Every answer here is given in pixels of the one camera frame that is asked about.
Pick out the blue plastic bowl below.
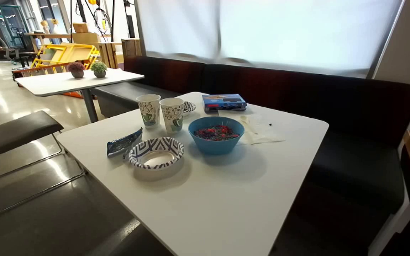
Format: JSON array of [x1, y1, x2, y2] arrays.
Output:
[[188, 116, 245, 155]]

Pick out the dark bench sofa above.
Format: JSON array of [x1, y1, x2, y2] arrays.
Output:
[[93, 57, 410, 253]]

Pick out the blue snack box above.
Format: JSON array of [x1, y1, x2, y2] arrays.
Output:
[[202, 94, 246, 112]]

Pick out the red potted plant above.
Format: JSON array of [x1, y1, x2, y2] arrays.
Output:
[[69, 62, 84, 78]]

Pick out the white side table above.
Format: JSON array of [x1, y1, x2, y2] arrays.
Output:
[[16, 68, 143, 122]]

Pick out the black white patterned paper bowl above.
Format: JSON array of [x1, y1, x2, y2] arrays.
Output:
[[127, 136, 184, 170]]

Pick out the patterned paper cup near bowl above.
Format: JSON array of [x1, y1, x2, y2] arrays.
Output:
[[161, 98, 184, 133]]

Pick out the white paper napkin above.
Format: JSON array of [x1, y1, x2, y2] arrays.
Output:
[[238, 115, 283, 145]]

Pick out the patterned paper cup far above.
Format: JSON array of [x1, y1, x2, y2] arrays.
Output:
[[137, 94, 161, 128]]

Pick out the colourful beads in bowl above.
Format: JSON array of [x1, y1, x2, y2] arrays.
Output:
[[195, 125, 238, 140]]

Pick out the yellow metal frame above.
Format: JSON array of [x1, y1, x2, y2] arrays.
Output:
[[33, 42, 100, 68]]

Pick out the black chair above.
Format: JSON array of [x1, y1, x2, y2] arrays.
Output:
[[0, 111, 84, 214]]

